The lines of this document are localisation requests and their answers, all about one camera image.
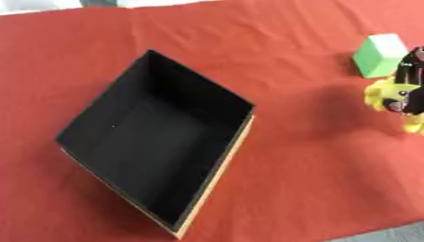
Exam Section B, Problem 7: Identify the tan cardboard box black inside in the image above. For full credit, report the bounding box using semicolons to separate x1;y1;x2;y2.
53;49;257;240

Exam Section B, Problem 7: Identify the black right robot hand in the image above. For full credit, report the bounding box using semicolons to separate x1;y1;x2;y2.
392;45;424;115

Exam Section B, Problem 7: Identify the green rectangular block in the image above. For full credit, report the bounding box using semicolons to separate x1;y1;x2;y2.
351;33;411;79

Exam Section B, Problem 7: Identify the yellow soft toy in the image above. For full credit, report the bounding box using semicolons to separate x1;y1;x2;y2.
362;76;424;136

